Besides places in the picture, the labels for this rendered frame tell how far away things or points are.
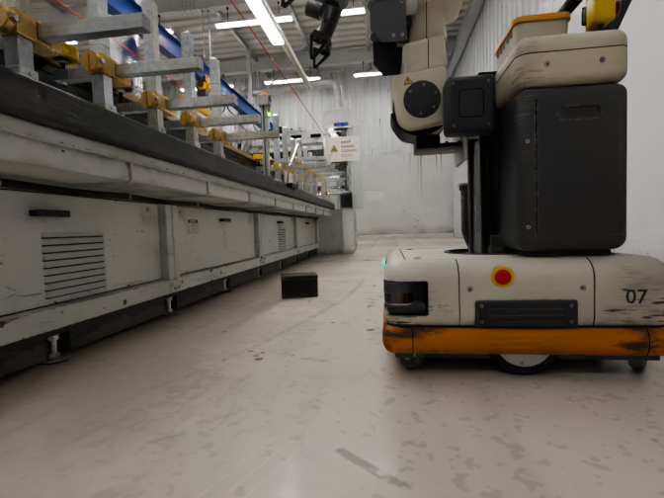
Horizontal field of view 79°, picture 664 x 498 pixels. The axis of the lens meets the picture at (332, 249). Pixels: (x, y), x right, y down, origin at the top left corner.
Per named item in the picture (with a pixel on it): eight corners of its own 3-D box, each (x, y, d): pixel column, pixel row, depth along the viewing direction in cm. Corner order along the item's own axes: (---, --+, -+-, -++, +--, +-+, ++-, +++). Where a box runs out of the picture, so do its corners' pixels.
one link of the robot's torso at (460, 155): (473, 166, 131) (472, 89, 130) (497, 149, 103) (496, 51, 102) (391, 170, 135) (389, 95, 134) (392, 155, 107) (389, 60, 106)
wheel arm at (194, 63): (204, 74, 110) (204, 58, 110) (199, 70, 107) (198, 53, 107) (62, 87, 116) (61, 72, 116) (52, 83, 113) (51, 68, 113)
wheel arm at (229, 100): (238, 108, 135) (237, 95, 135) (234, 105, 132) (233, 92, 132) (120, 118, 141) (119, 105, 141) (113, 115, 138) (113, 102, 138)
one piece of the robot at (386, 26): (414, 74, 138) (413, 9, 136) (421, 37, 110) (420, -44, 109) (368, 78, 140) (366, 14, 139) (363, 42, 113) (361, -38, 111)
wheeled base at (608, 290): (562, 308, 152) (562, 242, 151) (686, 367, 89) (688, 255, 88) (384, 309, 162) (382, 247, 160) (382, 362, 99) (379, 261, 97)
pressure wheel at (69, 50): (43, 80, 109) (41, 37, 109) (50, 89, 117) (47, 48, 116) (78, 83, 113) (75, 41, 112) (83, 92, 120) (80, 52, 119)
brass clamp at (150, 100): (177, 117, 142) (177, 102, 142) (155, 105, 128) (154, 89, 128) (161, 118, 143) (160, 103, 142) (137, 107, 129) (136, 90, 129)
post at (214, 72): (224, 166, 185) (219, 59, 182) (220, 164, 181) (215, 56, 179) (216, 166, 185) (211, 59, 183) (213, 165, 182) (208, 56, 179)
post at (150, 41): (164, 148, 135) (157, 2, 133) (159, 146, 132) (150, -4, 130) (155, 149, 136) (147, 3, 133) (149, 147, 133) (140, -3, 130)
